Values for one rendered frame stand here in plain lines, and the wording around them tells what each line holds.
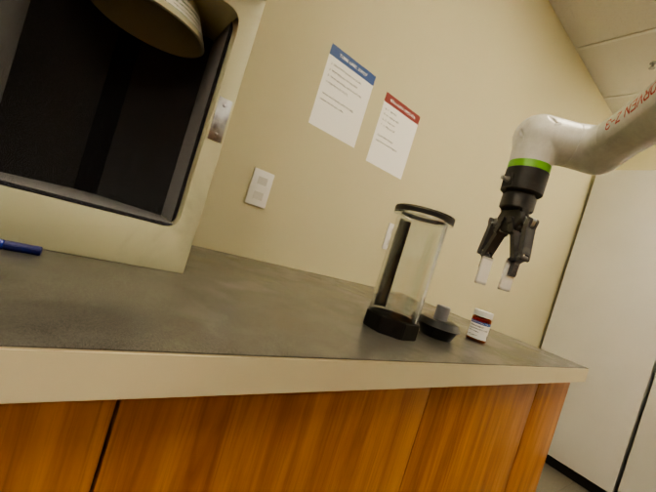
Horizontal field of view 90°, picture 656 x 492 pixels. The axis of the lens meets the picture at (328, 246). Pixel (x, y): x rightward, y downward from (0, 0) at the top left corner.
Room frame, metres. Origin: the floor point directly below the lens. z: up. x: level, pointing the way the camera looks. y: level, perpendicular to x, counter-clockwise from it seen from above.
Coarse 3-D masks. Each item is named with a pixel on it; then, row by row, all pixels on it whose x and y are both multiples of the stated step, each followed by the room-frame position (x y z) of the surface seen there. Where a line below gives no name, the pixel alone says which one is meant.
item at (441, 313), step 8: (440, 312) 0.68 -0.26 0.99; (448, 312) 0.68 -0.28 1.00; (424, 320) 0.67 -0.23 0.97; (432, 320) 0.66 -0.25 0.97; (440, 320) 0.68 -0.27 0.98; (424, 328) 0.67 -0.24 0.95; (432, 328) 0.66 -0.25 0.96; (440, 328) 0.65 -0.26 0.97; (448, 328) 0.65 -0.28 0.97; (456, 328) 0.66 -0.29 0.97; (432, 336) 0.66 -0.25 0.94; (440, 336) 0.66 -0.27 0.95; (448, 336) 0.66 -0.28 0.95
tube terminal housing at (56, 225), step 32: (224, 0) 0.51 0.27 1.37; (256, 0) 0.54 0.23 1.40; (256, 32) 0.55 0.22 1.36; (224, 64) 0.55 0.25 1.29; (224, 96) 0.54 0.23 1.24; (0, 192) 0.41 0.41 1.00; (32, 192) 0.43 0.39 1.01; (192, 192) 0.54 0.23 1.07; (0, 224) 0.41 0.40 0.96; (32, 224) 0.43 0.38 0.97; (64, 224) 0.45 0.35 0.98; (96, 224) 0.47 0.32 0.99; (128, 224) 0.49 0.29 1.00; (192, 224) 0.54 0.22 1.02; (96, 256) 0.48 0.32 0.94; (128, 256) 0.50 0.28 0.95; (160, 256) 0.52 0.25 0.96
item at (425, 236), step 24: (408, 216) 0.57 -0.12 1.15; (432, 216) 0.55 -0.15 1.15; (408, 240) 0.56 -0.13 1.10; (432, 240) 0.56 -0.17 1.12; (384, 264) 0.60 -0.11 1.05; (408, 264) 0.56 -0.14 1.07; (432, 264) 0.57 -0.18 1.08; (384, 288) 0.58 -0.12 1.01; (408, 288) 0.56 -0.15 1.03; (384, 312) 0.57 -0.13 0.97; (408, 312) 0.56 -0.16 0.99
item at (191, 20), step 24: (96, 0) 0.53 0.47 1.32; (120, 0) 0.56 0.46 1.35; (168, 0) 0.49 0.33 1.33; (192, 0) 0.53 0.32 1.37; (120, 24) 0.58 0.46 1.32; (144, 24) 0.60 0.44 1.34; (168, 24) 0.61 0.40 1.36; (192, 24) 0.52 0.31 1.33; (168, 48) 0.63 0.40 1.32; (192, 48) 0.61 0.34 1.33
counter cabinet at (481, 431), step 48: (528, 384) 0.77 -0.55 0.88; (0, 432) 0.24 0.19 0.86; (48, 432) 0.25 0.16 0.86; (96, 432) 0.27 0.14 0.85; (144, 432) 0.29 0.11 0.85; (192, 432) 0.32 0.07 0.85; (240, 432) 0.35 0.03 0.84; (288, 432) 0.39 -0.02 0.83; (336, 432) 0.43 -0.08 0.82; (384, 432) 0.49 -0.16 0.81; (432, 432) 0.57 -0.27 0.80; (480, 432) 0.68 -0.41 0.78; (528, 432) 0.83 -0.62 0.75; (0, 480) 0.24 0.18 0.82; (48, 480) 0.26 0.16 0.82; (96, 480) 0.28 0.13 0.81; (144, 480) 0.30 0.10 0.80; (192, 480) 0.33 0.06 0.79; (240, 480) 0.36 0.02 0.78; (288, 480) 0.40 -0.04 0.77; (336, 480) 0.45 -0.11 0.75; (384, 480) 0.51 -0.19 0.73; (432, 480) 0.60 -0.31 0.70; (480, 480) 0.72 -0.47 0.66; (528, 480) 0.89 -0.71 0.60
